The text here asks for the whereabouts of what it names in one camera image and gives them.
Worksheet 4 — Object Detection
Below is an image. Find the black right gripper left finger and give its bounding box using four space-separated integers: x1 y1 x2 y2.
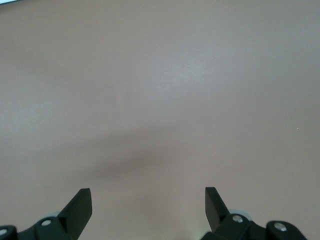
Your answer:
0 187 93 240

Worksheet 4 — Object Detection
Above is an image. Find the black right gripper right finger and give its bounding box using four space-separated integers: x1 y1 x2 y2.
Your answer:
201 186 308 240

